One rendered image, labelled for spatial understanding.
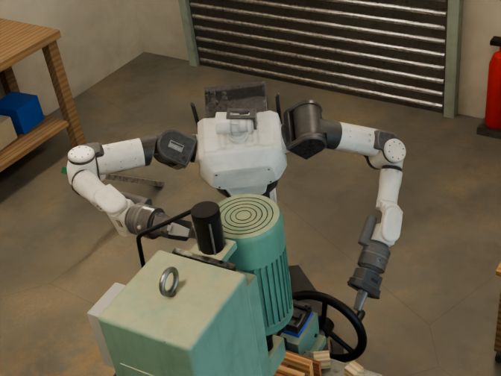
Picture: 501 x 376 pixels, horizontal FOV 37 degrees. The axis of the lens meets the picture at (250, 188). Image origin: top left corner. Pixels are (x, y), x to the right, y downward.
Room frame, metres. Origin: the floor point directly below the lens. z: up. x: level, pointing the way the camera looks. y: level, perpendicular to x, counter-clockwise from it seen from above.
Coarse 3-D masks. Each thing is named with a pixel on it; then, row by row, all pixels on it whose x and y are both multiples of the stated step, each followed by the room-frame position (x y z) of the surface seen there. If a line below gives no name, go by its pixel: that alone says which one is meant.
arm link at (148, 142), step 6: (144, 138) 1.98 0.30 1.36; (150, 138) 1.98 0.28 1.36; (156, 138) 1.98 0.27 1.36; (144, 144) 1.95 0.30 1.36; (150, 144) 1.95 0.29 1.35; (156, 144) 1.97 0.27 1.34; (144, 150) 1.94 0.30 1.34; (150, 150) 1.94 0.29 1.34; (156, 150) 1.96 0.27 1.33; (150, 156) 1.93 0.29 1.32; (156, 156) 2.02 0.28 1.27; (150, 162) 1.93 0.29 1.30; (168, 162) 2.01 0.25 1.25
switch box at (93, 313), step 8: (112, 288) 1.18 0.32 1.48; (120, 288) 1.17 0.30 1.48; (104, 296) 1.16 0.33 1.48; (112, 296) 1.15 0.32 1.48; (96, 304) 1.14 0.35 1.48; (104, 304) 1.13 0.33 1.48; (88, 312) 1.12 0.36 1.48; (96, 312) 1.11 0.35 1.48; (96, 320) 1.10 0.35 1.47; (96, 328) 1.11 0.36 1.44; (96, 336) 1.11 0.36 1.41; (104, 344) 1.10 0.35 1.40; (104, 352) 1.11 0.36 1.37; (104, 360) 1.11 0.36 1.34
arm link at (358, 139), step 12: (348, 132) 1.96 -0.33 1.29; (360, 132) 1.97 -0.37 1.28; (372, 132) 1.98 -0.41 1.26; (384, 132) 1.98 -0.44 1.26; (348, 144) 1.94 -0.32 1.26; (360, 144) 1.95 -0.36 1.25; (372, 144) 1.95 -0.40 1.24; (384, 144) 1.95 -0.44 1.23; (396, 144) 1.95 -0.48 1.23; (372, 156) 1.97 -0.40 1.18; (384, 156) 1.93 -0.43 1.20; (396, 156) 1.92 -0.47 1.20; (372, 168) 1.99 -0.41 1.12
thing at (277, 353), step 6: (276, 336) 1.36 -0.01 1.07; (276, 342) 1.34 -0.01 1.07; (282, 342) 1.34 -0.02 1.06; (276, 348) 1.32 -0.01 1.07; (282, 348) 1.34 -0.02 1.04; (270, 354) 1.30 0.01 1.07; (276, 354) 1.31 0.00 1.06; (282, 354) 1.34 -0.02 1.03; (270, 360) 1.29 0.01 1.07; (276, 360) 1.31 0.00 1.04; (282, 360) 1.33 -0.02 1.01; (276, 366) 1.31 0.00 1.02
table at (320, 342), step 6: (318, 336) 1.52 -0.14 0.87; (324, 336) 1.52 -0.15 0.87; (318, 342) 1.50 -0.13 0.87; (324, 342) 1.51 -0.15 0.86; (312, 348) 1.48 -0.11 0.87; (318, 348) 1.48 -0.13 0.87; (306, 354) 1.44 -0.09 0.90; (312, 354) 1.43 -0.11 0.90; (330, 360) 1.40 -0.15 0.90; (336, 360) 1.40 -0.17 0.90; (336, 366) 1.38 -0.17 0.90; (342, 366) 1.37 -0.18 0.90; (324, 372) 1.36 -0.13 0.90; (330, 372) 1.36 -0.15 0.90; (336, 372) 1.36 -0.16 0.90; (342, 372) 1.35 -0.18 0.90; (366, 372) 1.34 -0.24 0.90; (372, 372) 1.34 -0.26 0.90
